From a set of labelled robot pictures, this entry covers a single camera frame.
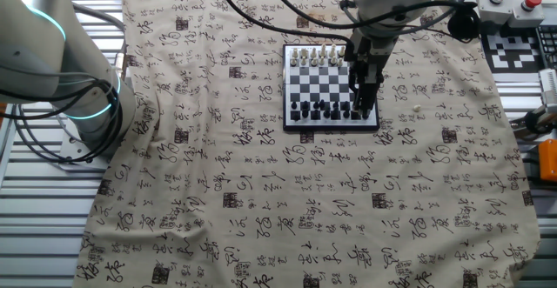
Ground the black base cable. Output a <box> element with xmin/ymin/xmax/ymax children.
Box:
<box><xmin>0</xmin><ymin>72</ymin><xmax>126</xmax><ymax>165</ymax></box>

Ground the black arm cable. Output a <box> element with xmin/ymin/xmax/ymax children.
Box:
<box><xmin>213</xmin><ymin>0</ymin><xmax>356</xmax><ymax>49</ymax></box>
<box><xmin>258</xmin><ymin>0</ymin><xmax>483</xmax><ymax>44</ymax></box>

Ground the silver ribbed camera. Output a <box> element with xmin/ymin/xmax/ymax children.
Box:
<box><xmin>538</xmin><ymin>68</ymin><xmax>557</xmax><ymax>111</ymax></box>

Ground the silver base mounting plate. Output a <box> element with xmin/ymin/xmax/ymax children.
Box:
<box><xmin>58</xmin><ymin>129</ymin><xmax>112</xmax><ymax>174</ymax></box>

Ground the black white marker board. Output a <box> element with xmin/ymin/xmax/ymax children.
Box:
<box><xmin>480</xmin><ymin>25</ymin><xmax>544</xmax><ymax>75</ymax></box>

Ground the black computer keyboard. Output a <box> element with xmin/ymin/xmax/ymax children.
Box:
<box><xmin>535</xmin><ymin>25</ymin><xmax>557</xmax><ymax>70</ymax></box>

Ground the grey base cable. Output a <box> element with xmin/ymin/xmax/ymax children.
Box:
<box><xmin>71</xmin><ymin>3</ymin><xmax>128</xmax><ymax>67</ymax></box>

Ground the beige calligraphy print tablecloth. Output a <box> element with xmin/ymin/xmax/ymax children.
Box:
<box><xmin>71</xmin><ymin>0</ymin><xmax>543</xmax><ymax>288</ymax></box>

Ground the orange plastic block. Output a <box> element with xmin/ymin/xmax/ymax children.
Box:
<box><xmin>538</xmin><ymin>138</ymin><xmax>557</xmax><ymax>183</ymax></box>

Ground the black white magnetic chessboard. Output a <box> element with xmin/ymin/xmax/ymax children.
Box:
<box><xmin>282</xmin><ymin>43</ymin><xmax>381</xmax><ymax>133</ymax></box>

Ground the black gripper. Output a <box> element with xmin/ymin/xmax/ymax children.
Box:
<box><xmin>346</xmin><ymin>35</ymin><xmax>396</xmax><ymax>120</ymax></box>

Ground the grey emergency stop box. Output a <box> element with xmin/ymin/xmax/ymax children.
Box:
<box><xmin>476</xmin><ymin>0</ymin><xmax>515</xmax><ymax>24</ymax></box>
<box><xmin>507</xmin><ymin>0</ymin><xmax>547</xmax><ymax>30</ymax></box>

